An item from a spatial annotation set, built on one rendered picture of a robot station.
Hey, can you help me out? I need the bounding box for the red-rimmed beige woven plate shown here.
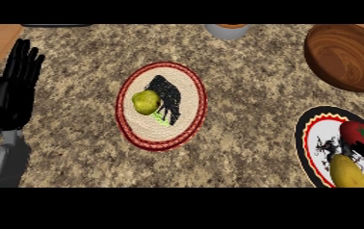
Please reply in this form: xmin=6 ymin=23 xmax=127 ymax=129
xmin=115 ymin=61 xmax=209 ymax=152

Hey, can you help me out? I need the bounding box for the grey cup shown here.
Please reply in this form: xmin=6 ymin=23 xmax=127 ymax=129
xmin=203 ymin=23 xmax=252 ymax=41

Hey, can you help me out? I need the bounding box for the pale wooden board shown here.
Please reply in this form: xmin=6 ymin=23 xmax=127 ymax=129
xmin=0 ymin=23 xmax=25 ymax=63

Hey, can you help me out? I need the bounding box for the black-rimmed white plate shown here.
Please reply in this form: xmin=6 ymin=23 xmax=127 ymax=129
xmin=294 ymin=105 xmax=364 ymax=189

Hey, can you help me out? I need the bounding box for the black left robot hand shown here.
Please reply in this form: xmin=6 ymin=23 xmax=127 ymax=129
xmin=0 ymin=38 xmax=47 ymax=132

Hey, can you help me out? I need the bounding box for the red tomato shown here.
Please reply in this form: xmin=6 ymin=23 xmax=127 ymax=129
xmin=339 ymin=120 xmax=364 ymax=150

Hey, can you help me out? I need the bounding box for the brown wooden bowl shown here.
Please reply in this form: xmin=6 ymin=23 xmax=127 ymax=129
xmin=303 ymin=23 xmax=364 ymax=93

